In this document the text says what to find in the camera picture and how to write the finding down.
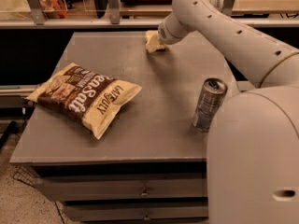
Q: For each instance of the lower grey drawer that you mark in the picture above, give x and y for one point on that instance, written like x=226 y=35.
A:
x=136 y=211

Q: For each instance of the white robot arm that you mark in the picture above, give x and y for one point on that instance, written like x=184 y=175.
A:
x=253 y=144

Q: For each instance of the black wire rack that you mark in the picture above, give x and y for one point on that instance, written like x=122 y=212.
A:
x=25 y=175

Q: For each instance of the grey drawer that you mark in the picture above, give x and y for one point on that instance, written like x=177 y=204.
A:
x=136 y=211
x=121 y=187

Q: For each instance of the yellow sponge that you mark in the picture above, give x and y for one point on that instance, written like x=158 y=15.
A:
x=153 y=42

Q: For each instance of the grey drawer cabinet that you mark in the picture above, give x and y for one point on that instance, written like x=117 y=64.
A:
x=152 y=134

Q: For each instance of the orange snack bag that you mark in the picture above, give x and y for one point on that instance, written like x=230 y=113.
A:
x=57 y=6

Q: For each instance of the top grey drawer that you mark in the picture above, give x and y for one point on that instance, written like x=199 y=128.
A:
x=121 y=187

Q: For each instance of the silver drink can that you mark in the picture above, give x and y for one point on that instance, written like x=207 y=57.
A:
x=210 y=100

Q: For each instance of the brown chip bag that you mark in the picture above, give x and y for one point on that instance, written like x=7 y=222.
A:
x=91 y=99

